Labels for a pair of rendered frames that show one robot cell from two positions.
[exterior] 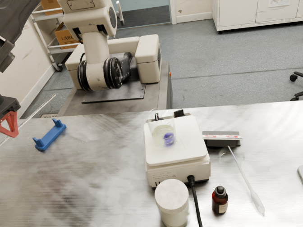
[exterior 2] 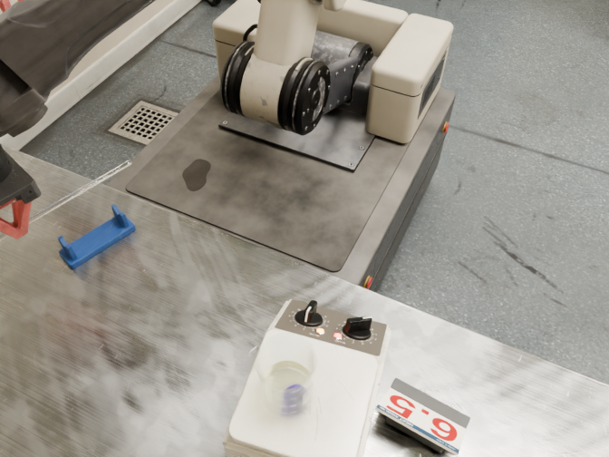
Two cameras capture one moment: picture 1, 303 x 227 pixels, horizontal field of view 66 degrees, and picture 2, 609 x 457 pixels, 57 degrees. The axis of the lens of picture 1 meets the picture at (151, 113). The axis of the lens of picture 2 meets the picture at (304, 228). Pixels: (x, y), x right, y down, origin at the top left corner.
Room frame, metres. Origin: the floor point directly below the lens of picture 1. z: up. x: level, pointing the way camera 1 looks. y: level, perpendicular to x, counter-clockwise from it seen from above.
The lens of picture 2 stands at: (0.12, -0.08, 1.35)
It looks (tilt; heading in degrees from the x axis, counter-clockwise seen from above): 50 degrees down; 13
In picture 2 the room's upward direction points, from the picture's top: 1 degrees clockwise
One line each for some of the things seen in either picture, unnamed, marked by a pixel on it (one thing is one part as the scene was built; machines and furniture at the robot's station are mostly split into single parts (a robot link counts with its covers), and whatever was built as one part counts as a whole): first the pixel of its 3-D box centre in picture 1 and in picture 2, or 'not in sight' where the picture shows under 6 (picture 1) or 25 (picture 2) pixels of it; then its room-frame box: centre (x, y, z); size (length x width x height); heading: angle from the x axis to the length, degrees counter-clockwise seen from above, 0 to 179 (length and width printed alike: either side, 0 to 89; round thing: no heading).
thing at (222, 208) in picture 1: (219, 197); not in sight; (0.21, -0.09, 0.78); 0.03 x 0.03 x 0.07
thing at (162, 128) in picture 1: (161, 128); (283, 376); (0.33, -0.01, 0.87); 0.06 x 0.05 x 0.08; 96
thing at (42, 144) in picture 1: (49, 133); (95, 234); (0.52, 0.30, 0.77); 0.10 x 0.03 x 0.04; 148
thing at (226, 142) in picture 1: (221, 135); (423, 413); (0.37, -0.15, 0.77); 0.09 x 0.06 x 0.04; 72
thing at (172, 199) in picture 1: (173, 204); not in sight; (0.22, 0.00, 0.79); 0.06 x 0.06 x 0.08
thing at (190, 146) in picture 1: (172, 138); (306, 396); (0.34, -0.03, 0.83); 0.12 x 0.12 x 0.01; 86
